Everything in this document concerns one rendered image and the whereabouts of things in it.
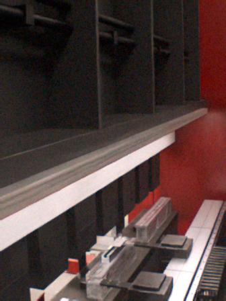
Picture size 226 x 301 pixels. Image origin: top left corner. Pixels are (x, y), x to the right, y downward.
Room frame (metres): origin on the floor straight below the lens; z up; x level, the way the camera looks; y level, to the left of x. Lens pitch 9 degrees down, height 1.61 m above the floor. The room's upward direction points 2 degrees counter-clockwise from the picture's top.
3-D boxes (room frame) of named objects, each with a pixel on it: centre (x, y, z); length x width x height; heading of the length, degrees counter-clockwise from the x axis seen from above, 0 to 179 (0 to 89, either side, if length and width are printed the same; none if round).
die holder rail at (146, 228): (2.06, -0.23, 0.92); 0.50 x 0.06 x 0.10; 159
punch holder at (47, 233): (1.01, 0.18, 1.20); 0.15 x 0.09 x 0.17; 159
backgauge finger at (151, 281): (1.17, -0.05, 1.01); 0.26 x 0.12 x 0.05; 69
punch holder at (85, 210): (1.20, 0.11, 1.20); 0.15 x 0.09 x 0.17; 159
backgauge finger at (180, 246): (1.49, -0.17, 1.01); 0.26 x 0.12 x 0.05; 69
